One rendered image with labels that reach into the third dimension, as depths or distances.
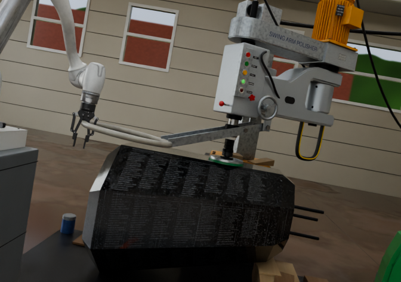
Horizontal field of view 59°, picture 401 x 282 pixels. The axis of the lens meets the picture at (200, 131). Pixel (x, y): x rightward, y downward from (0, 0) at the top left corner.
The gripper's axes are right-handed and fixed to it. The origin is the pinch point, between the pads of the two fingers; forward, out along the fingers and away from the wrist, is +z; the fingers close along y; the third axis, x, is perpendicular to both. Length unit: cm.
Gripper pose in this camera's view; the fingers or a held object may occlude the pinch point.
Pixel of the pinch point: (80, 141)
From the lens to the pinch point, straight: 196.6
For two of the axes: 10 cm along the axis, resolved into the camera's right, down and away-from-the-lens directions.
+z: -2.3, 9.7, 0.3
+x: -2.3, -0.8, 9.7
